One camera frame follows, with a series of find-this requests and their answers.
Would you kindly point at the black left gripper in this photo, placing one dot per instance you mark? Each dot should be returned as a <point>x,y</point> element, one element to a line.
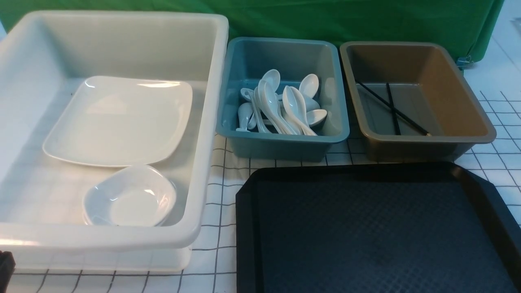
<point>7,267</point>

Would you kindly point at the small white square bowl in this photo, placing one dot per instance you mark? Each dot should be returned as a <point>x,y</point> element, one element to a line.
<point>134,196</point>

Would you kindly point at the large white square plate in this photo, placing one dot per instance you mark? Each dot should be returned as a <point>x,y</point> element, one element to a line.
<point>119,122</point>

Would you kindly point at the black chopstick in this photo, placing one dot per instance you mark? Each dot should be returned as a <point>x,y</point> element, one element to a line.
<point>393,111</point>
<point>402,115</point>

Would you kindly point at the large white plastic tub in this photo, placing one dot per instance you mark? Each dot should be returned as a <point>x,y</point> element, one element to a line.
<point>44,59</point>

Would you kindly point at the white spoon in bin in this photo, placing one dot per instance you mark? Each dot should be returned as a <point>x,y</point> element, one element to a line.
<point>245,116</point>
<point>295,109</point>
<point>270,107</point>
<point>273,78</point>
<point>309,86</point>

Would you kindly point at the teal plastic bin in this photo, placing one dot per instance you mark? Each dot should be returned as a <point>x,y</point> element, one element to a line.
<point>247,60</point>

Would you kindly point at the black serving tray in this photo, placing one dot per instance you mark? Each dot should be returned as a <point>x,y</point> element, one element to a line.
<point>376,228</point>

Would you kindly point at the brown plastic bin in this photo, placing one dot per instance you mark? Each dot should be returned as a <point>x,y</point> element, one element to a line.
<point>428,87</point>

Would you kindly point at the green backdrop cloth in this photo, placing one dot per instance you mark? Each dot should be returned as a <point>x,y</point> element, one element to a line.
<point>462,27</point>

